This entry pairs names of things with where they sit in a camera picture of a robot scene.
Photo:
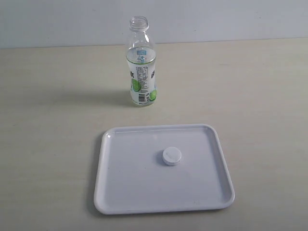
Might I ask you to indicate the white bottle cap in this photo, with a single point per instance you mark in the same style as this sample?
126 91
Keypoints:
171 156

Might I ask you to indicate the clear plastic drink bottle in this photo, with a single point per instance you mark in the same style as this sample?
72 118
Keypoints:
141 57

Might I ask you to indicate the white plastic tray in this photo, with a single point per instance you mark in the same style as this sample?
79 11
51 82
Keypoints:
133 179

